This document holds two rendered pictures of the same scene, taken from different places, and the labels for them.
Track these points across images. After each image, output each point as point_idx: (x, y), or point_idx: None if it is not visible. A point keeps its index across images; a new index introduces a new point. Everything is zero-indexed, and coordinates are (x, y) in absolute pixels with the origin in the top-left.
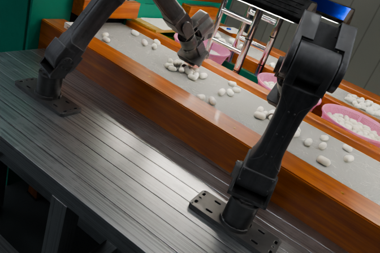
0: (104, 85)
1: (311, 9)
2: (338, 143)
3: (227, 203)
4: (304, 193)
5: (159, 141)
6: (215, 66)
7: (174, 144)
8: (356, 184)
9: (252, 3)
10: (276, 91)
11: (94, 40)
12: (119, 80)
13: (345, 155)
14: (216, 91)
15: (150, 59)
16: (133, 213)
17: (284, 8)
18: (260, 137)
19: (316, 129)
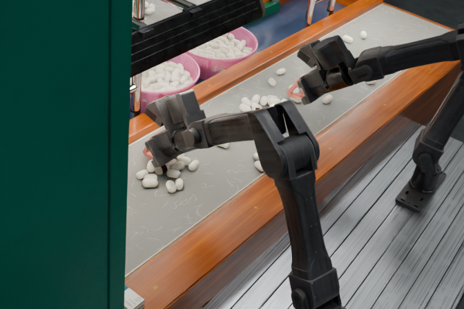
0: (233, 276)
1: None
2: (269, 74)
3: (427, 181)
4: (386, 130)
5: (331, 226)
6: (138, 131)
7: (327, 214)
8: (345, 90)
9: (219, 35)
10: (308, 90)
11: (160, 270)
12: (250, 249)
13: (291, 77)
14: (212, 147)
15: (147, 207)
16: (453, 248)
17: (246, 14)
18: (333, 133)
19: (246, 81)
